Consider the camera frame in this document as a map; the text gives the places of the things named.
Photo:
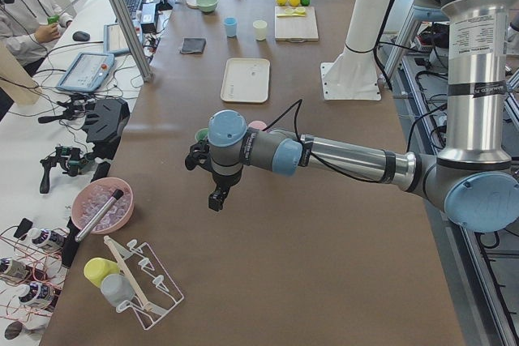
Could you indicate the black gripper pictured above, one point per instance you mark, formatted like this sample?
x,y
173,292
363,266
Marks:
x,y
222,181

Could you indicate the mint green cup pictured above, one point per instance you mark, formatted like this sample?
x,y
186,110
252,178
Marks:
x,y
201,134

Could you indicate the blue cup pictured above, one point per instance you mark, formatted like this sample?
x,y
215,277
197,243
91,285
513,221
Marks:
x,y
230,25

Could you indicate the cream white cup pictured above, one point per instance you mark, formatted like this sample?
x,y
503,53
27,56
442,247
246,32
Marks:
x,y
260,29

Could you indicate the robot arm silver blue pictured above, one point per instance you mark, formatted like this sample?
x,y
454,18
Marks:
x,y
469,180

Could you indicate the cream plastic tray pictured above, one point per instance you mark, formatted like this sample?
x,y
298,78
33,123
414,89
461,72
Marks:
x,y
246,80

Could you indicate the pink cup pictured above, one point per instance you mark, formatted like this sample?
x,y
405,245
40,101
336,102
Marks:
x,y
258,125

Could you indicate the steel muddler stick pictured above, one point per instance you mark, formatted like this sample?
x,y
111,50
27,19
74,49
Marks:
x,y
116,195

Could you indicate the pink bowl with ice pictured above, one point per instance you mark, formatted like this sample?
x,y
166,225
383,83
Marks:
x,y
90,200

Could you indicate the wooden stick on rack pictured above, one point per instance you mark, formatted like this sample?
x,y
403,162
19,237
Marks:
x,y
113,248

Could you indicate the grey cup on rack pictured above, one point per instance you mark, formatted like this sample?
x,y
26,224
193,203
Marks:
x,y
116,288

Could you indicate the yellow cup on rack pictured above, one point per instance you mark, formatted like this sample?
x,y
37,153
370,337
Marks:
x,y
96,269

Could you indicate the hand-held gripper tool front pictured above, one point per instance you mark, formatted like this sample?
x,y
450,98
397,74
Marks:
x,y
72,161

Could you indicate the hand-held gripper tool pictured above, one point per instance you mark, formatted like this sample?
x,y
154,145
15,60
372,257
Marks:
x,y
72,161
75,108

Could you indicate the dark grey cloth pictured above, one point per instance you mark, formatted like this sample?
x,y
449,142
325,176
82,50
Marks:
x,y
192,45

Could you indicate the hand-held gripper tool rear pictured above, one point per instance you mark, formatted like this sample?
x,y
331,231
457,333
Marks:
x,y
75,108

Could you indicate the bottle top purple label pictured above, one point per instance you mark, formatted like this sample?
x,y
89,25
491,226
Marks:
x,y
46,239

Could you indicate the bottle purple label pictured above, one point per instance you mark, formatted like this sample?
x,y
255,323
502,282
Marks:
x,y
46,239
38,296

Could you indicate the blue teach pendant front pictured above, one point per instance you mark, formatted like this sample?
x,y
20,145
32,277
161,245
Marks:
x,y
86,73

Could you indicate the blue teach pendant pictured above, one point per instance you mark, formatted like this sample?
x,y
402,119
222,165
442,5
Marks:
x,y
114,41
86,73

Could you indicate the blue teach pendant rear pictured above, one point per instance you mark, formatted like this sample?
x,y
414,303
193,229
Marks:
x,y
114,41

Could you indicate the wooden cutting board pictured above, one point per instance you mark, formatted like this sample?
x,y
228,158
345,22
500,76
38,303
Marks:
x,y
296,29

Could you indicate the bottle bottom purple label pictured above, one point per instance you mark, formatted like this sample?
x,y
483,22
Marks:
x,y
38,296

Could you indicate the mint green bowl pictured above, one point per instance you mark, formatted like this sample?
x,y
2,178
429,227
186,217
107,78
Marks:
x,y
207,6

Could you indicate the lemon slices on board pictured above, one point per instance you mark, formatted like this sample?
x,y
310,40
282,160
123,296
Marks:
x,y
291,12

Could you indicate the black computer mouse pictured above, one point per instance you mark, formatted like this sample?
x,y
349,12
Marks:
x,y
81,36

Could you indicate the bottle middle dark label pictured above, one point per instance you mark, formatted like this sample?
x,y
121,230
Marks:
x,y
16,271

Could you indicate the wooden board leaning left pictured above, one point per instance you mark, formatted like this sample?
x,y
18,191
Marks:
x,y
15,81

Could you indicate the seated person white shirt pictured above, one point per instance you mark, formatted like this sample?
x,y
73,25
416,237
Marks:
x,y
31,28

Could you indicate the white wire cup rack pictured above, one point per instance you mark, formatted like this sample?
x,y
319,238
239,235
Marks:
x,y
156,282

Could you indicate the aluminium frame post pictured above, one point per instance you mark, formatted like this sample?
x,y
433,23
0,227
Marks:
x,y
125,22

